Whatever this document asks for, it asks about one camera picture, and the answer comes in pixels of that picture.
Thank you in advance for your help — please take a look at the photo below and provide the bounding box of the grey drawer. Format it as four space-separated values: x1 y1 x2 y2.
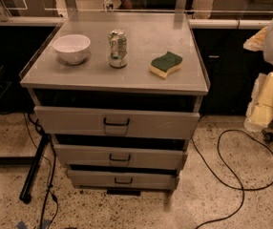
34 106 200 139
54 144 187 170
68 170 179 190

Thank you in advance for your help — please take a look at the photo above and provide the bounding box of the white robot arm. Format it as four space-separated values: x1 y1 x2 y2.
243 19 273 132

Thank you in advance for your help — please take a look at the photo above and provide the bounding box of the grey drawer cabinet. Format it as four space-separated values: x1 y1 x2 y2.
19 10 211 197

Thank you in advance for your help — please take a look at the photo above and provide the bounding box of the caster wheel of cart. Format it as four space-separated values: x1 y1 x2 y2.
262 131 273 143

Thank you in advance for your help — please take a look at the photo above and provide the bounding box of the green yellow sponge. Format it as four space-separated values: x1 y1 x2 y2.
150 52 182 79

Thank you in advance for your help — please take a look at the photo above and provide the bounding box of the green white soda can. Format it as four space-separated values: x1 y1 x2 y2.
108 29 127 69

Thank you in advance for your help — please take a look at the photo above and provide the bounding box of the clear water bottle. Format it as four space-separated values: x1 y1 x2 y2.
103 0 114 11

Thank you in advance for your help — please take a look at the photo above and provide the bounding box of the white ceramic bowl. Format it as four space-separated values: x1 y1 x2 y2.
52 34 91 65

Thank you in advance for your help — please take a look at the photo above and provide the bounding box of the blue tape on floor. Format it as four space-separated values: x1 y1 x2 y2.
16 219 51 229

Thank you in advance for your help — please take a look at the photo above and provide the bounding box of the black stand leg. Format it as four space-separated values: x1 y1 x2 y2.
19 135 49 204

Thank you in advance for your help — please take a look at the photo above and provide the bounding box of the black floor cable right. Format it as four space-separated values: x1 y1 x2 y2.
190 129 273 229

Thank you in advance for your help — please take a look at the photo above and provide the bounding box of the black floor cable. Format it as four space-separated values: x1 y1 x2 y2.
23 112 59 229
190 129 273 229

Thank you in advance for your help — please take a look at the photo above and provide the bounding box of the black floor cable left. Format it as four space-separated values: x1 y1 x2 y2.
23 112 59 229

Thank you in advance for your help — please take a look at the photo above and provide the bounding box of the white horizontal rail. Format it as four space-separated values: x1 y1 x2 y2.
0 17 270 30

